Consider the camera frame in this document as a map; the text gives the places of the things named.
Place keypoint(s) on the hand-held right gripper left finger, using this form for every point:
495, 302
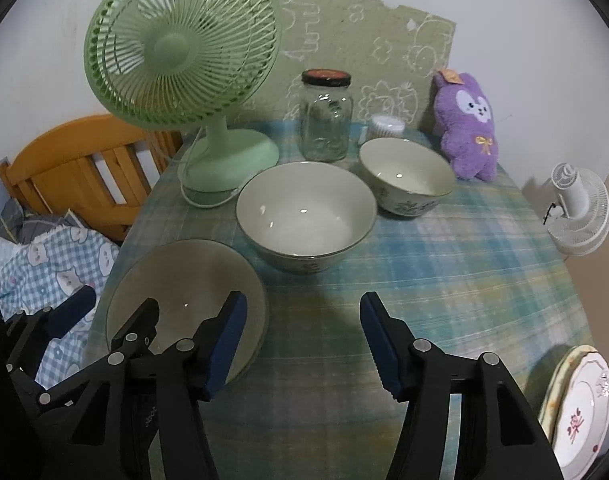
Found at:
229, 345

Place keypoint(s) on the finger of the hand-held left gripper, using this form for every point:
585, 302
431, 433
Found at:
69, 310
134, 325

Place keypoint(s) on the white red flower plate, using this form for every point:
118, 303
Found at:
584, 410

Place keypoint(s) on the grey patterned bedding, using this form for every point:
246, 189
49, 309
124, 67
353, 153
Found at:
29, 225

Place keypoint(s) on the glass jar with dark lid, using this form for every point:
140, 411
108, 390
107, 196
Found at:
324, 120

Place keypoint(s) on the white standing fan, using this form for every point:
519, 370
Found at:
579, 230

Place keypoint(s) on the blue flower ceramic bowl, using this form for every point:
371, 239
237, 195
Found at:
409, 170

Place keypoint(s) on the green printed wall mat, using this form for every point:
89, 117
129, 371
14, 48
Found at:
364, 45

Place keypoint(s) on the plaid tablecloth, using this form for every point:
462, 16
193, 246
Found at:
459, 285

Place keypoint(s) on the small floral ceramic bowl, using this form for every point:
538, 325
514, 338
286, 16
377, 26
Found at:
184, 280

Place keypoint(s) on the green desk fan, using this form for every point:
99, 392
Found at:
179, 45

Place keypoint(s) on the wide floral ceramic bowl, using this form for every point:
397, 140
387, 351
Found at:
304, 215

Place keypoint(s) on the scalloped yellow flower plate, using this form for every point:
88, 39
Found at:
559, 375

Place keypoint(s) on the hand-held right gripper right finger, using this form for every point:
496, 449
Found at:
382, 350

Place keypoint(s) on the cotton swab container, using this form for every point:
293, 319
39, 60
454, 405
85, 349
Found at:
384, 127

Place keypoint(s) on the orange wooden slatted frame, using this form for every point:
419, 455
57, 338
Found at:
59, 160

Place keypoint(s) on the purple plush bunny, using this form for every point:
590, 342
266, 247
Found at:
467, 145

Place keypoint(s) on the blue checked blanket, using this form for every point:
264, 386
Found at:
44, 270

